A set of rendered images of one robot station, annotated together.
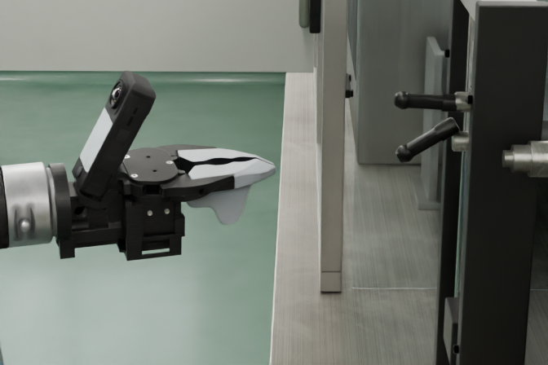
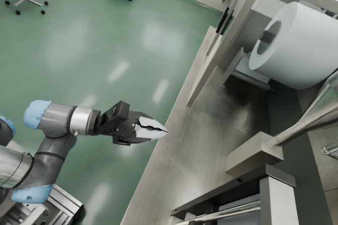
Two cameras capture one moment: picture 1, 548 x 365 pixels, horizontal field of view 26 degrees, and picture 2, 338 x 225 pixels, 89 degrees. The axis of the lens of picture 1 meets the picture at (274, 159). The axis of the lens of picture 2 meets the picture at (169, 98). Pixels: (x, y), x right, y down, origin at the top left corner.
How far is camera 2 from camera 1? 82 cm
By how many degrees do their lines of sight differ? 29
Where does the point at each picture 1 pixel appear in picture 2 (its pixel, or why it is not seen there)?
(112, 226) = (110, 133)
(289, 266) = (183, 93)
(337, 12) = (219, 53)
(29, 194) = (78, 126)
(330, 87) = (208, 70)
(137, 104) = (118, 119)
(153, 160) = (128, 121)
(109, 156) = (107, 126)
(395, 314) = (198, 121)
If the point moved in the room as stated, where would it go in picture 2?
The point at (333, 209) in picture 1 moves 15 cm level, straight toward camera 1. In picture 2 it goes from (195, 94) to (188, 113)
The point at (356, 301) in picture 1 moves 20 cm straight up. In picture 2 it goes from (192, 112) to (206, 90)
